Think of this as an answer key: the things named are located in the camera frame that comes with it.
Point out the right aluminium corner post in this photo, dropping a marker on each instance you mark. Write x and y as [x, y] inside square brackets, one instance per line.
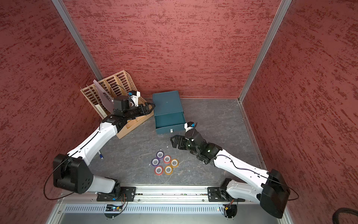
[278, 18]

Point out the teal three drawer cabinet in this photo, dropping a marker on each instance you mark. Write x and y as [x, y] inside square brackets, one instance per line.
[168, 112]

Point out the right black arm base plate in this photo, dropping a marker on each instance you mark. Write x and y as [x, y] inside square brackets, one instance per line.
[217, 194]

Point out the aluminium front rail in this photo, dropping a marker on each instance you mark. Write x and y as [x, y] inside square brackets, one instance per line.
[160, 204]

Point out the purple tape roll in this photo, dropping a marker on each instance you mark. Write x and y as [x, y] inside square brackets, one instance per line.
[155, 162]
[160, 155]

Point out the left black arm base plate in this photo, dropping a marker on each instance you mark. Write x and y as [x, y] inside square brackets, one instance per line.
[123, 193]

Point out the red tape roll middle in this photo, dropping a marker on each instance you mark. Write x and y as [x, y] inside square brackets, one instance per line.
[167, 159]

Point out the white beige paper folder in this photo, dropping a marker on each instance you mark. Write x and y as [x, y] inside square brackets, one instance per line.
[98, 107]

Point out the left aluminium corner post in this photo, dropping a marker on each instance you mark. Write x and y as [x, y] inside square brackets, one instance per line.
[64, 14]

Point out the red tape roll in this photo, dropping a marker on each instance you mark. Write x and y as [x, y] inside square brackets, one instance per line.
[159, 170]
[167, 159]

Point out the red tape roll front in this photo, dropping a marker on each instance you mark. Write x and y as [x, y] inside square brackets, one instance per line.
[159, 170]

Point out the purple tape roll back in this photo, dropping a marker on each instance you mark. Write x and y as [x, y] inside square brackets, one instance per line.
[160, 155]

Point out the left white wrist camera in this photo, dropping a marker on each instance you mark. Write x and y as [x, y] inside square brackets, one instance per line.
[134, 97]

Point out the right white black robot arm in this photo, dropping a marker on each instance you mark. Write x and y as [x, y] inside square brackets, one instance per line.
[267, 188]

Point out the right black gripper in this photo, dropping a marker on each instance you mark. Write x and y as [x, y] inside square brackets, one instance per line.
[182, 140]

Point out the aluminium corner post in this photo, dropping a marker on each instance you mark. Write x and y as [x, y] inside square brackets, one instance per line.
[278, 18]
[64, 14]

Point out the grey translucent folder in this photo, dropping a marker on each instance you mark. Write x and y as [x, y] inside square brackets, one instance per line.
[106, 98]

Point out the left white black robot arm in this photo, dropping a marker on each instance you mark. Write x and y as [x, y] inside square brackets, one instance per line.
[71, 171]

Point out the beige plastic file organizer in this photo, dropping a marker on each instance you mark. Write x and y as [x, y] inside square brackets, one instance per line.
[118, 86]

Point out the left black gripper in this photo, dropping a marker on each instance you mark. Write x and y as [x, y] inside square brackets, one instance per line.
[146, 108]

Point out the orange tape roll front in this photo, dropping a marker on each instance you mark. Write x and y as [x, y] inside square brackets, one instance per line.
[168, 170]

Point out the orange tape roll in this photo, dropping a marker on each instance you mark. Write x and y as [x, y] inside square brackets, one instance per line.
[168, 170]
[174, 163]

